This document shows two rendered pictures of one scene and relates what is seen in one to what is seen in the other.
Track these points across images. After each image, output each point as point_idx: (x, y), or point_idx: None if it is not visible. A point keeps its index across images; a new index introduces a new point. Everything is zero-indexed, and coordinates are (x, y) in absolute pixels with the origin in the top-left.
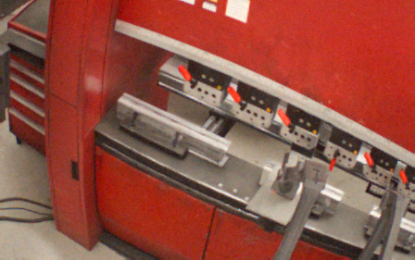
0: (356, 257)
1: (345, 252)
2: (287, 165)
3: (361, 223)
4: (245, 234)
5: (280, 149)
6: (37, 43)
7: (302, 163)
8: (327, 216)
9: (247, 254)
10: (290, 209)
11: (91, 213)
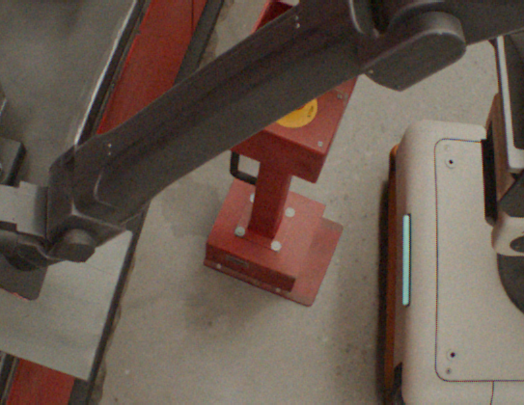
0: (141, 16)
1: (126, 48)
2: (21, 222)
3: (40, 5)
4: (30, 384)
5: None
6: None
7: (442, 23)
8: (12, 121)
9: (52, 374)
10: None
11: None
